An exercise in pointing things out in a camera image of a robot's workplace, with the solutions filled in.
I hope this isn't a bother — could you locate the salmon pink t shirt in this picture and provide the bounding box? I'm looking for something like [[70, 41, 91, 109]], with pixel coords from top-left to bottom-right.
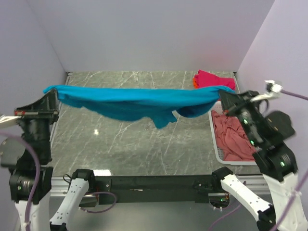
[[211, 110, 256, 162]]

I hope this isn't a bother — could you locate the orange folded t shirt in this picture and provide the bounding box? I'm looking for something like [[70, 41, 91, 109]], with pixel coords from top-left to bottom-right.
[[192, 77, 199, 89]]

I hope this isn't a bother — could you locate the blue t shirt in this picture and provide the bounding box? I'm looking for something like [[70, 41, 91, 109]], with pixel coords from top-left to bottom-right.
[[43, 85, 234, 129]]

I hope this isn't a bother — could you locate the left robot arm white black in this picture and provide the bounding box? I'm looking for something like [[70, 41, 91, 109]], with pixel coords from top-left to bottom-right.
[[0, 90, 95, 231]]

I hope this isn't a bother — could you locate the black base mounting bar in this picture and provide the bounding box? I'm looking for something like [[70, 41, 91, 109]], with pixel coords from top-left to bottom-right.
[[86, 175, 231, 207]]

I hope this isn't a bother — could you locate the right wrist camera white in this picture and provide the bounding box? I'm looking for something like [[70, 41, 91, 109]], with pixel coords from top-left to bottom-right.
[[250, 80, 283, 102]]

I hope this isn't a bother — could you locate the magenta folded t shirt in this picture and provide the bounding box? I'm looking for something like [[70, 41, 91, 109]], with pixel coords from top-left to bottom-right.
[[194, 70, 236, 90]]

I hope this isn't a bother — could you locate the white plastic laundry basket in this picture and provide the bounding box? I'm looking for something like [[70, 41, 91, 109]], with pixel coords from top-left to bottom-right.
[[208, 101, 257, 166]]

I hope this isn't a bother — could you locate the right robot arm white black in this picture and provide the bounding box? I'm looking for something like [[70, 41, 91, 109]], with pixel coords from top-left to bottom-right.
[[212, 90, 308, 231]]

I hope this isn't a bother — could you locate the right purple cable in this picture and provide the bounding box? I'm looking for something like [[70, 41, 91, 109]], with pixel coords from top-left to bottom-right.
[[208, 89, 308, 231]]

